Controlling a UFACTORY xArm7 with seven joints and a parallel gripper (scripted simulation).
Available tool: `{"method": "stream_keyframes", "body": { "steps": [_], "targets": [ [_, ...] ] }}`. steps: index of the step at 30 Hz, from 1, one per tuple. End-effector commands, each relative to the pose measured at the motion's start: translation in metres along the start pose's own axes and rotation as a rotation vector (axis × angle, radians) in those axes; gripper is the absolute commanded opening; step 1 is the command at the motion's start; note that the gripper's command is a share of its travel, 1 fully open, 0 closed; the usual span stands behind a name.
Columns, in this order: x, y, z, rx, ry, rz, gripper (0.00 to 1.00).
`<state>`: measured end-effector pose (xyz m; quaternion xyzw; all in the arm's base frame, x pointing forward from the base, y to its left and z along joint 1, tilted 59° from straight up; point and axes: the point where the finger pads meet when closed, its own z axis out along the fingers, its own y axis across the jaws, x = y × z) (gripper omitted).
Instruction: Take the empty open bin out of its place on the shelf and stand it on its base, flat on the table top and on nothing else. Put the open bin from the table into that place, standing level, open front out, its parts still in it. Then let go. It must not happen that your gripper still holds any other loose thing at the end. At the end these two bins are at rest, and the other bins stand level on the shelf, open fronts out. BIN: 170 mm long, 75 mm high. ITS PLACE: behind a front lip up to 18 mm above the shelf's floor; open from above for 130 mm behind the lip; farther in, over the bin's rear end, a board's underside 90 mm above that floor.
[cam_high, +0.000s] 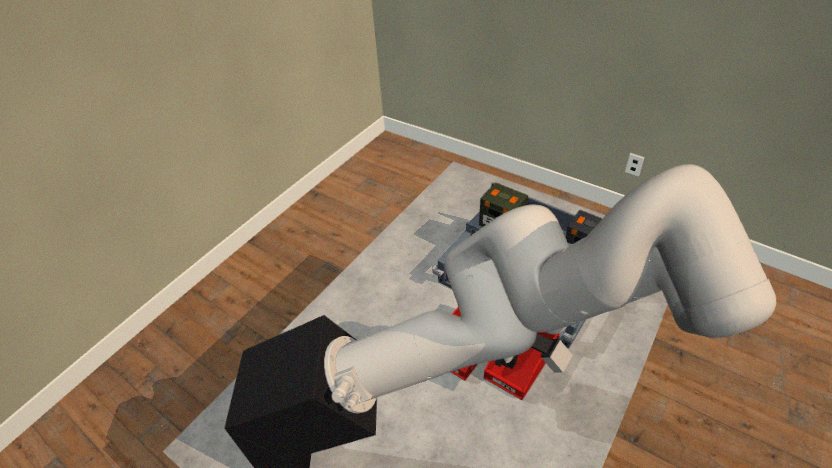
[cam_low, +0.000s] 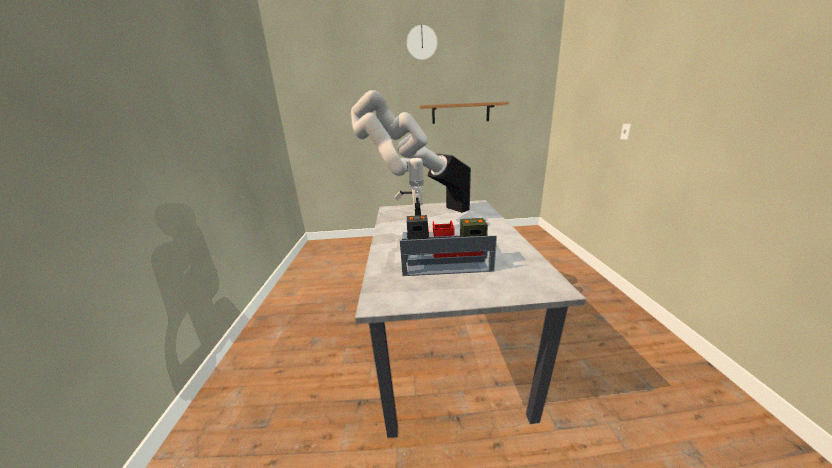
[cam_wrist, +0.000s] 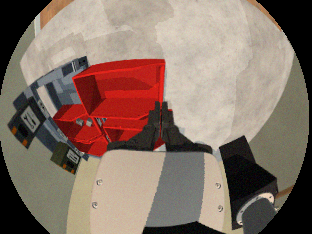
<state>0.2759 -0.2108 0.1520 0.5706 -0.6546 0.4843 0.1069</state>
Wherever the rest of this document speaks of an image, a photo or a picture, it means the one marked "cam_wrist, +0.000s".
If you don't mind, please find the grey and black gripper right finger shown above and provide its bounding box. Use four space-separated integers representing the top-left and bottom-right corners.
161 101 213 154

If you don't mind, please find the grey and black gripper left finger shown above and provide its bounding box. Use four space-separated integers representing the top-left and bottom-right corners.
107 101 161 151

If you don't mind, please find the dark green case with orange latches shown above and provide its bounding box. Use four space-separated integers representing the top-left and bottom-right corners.
50 141 81 175

